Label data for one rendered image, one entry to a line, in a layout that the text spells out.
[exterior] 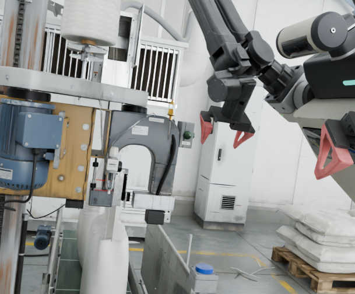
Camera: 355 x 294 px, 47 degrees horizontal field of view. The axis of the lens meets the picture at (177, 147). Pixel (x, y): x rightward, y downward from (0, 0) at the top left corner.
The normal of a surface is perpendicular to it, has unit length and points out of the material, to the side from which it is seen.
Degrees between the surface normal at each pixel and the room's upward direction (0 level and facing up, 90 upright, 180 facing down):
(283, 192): 90
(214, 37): 100
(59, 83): 90
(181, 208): 90
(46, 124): 90
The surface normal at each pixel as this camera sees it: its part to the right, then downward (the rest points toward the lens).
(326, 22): 0.23, 0.10
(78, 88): 0.78, 0.15
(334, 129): 0.29, -0.64
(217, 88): -0.73, 0.17
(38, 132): 0.61, 0.14
